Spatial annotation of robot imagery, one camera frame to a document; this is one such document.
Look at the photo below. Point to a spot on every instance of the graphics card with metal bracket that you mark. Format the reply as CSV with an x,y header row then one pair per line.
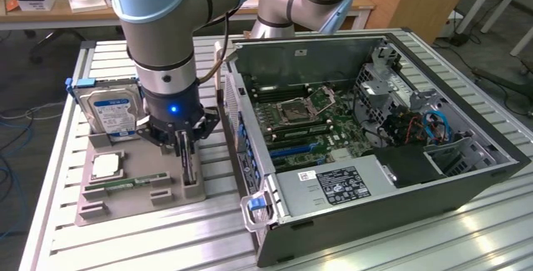
x,y
188,171

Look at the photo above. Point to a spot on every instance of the wooden cabinet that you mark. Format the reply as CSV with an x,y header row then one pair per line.
x,y
416,2

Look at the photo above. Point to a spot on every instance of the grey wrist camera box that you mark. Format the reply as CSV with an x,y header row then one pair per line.
x,y
142,120

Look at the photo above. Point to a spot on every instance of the orange small box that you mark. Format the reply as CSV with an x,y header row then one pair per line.
x,y
10,4

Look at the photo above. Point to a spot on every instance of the silver CPU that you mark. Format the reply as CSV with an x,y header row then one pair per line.
x,y
105,166

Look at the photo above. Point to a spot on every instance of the green RAM stick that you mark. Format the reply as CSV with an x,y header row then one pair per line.
x,y
120,183

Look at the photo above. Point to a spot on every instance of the white round container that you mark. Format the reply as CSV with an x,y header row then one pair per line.
x,y
86,1

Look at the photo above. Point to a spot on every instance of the silver chipset heatsink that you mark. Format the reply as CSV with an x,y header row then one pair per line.
x,y
342,155

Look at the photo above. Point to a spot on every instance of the blue case latch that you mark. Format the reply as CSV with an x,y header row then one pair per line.
x,y
256,204

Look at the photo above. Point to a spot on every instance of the metal disk bay cage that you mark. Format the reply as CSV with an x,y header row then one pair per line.
x,y
378,102

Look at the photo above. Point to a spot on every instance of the white box with black lid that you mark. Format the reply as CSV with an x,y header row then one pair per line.
x,y
33,1

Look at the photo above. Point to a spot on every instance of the CPU socket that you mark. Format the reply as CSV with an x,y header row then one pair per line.
x,y
296,110

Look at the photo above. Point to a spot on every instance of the grey parts rack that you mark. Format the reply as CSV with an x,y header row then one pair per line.
x,y
137,165

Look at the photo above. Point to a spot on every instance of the hard disk in blue carrier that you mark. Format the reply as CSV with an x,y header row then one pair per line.
x,y
108,115

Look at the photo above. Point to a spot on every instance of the wooden desk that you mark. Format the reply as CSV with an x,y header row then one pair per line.
x,y
62,18

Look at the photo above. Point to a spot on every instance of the black installed RAM stick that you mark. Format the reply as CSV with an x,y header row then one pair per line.
x,y
301,130

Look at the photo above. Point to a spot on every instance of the grey power supply unit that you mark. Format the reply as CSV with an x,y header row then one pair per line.
x,y
300,196

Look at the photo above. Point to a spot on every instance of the open socket cover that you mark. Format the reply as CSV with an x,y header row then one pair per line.
x,y
322,100

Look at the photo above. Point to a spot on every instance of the blue expansion slot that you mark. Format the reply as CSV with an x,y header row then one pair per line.
x,y
290,151

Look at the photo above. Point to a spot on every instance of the white table frame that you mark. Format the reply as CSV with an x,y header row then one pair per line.
x,y
497,2

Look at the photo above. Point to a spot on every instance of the open black PC case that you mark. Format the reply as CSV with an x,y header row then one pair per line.
x,y
374,221

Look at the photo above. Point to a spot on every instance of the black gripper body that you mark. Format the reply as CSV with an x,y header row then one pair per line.
x,y
172,111

